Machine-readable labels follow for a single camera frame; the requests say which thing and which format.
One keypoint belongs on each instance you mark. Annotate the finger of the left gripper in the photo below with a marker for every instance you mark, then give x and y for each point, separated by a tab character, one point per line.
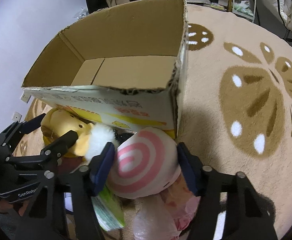
53	151
12	135

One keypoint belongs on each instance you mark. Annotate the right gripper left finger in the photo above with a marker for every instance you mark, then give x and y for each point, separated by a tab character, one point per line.
45	216

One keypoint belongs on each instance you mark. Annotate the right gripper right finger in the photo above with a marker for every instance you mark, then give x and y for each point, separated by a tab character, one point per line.
246	217

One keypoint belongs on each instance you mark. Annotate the yellow bear plush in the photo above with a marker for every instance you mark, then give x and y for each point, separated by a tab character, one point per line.
58	122

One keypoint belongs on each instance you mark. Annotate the green tissue pack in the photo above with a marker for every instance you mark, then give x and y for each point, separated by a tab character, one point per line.
108	210

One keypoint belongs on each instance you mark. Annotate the pink swirl roll plush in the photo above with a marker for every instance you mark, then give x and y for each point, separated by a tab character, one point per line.
144	165

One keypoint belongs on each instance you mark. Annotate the open cardboard box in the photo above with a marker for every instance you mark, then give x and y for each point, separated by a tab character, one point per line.
123	66

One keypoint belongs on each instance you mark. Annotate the lower wall socket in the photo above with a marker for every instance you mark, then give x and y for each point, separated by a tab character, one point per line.
16	117

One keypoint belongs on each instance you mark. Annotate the wall socket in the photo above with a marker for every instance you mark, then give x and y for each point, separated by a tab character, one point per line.
25	97
16	117

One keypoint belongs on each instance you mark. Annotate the upper wall socket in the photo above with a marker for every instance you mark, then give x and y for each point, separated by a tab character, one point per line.
25	97

